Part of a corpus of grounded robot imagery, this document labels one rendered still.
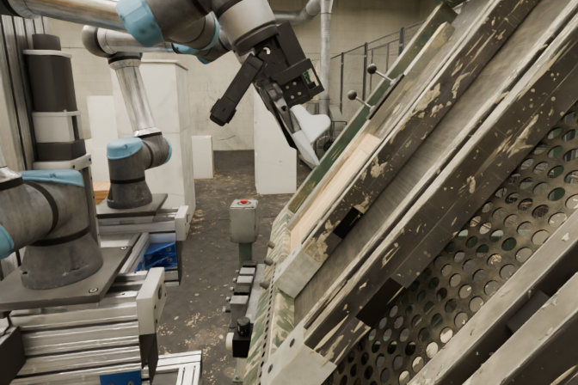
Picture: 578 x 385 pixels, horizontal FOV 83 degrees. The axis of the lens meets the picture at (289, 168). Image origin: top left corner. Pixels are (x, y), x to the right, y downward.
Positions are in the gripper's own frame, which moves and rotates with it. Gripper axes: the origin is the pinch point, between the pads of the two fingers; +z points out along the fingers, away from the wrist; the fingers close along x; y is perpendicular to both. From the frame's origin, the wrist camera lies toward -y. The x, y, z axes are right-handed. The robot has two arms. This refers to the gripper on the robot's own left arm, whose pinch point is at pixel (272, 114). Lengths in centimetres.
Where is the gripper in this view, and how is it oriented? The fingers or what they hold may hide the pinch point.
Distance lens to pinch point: 120.4
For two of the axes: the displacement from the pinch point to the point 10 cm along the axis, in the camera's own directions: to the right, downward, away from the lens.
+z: 4.6, 8.5, 2.6
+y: 8.7, -4.8, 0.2
